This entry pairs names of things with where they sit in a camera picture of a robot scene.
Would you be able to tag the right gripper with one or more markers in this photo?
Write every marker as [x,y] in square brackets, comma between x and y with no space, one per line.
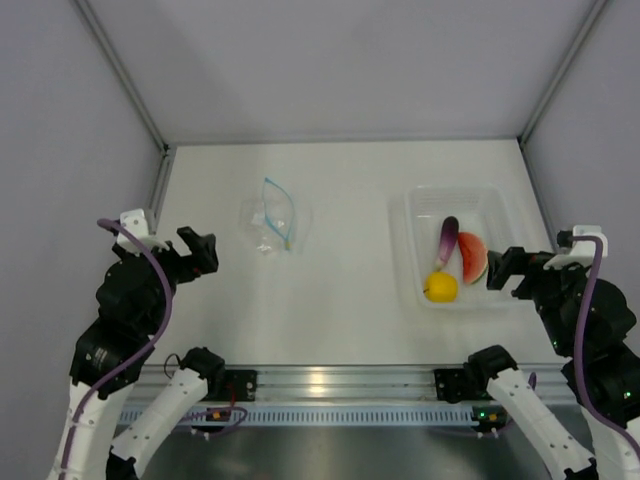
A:
[517,260]

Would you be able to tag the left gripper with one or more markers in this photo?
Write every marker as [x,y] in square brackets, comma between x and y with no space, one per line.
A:
[202,253]

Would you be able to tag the green fake lettuce leaf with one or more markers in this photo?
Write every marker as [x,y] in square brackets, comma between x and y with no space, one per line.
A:
[474,255]

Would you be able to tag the purple fake eggplant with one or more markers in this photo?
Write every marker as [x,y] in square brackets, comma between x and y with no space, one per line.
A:
[447,241]

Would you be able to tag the clear zip top bag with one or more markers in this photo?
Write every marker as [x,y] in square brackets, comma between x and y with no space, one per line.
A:
[276,220]

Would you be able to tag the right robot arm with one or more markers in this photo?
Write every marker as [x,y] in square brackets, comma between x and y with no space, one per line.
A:
[587,320]

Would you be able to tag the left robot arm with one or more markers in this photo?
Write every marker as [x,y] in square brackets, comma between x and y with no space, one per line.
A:
[135,303]

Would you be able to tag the clear plastic basket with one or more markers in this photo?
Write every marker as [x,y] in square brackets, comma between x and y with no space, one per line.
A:
[415,219]

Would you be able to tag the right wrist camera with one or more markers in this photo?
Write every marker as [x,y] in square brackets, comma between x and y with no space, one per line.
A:
[573,249]

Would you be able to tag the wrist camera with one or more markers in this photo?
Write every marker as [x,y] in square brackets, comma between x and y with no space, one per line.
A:
[141,223]
[573,249]

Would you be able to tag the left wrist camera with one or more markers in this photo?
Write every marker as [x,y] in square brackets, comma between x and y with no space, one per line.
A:
[141,223]

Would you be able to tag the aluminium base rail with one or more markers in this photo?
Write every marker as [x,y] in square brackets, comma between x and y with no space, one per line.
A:
[340,384]

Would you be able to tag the white slotted cable duct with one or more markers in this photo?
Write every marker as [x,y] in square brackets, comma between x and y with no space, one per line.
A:
[364,415]

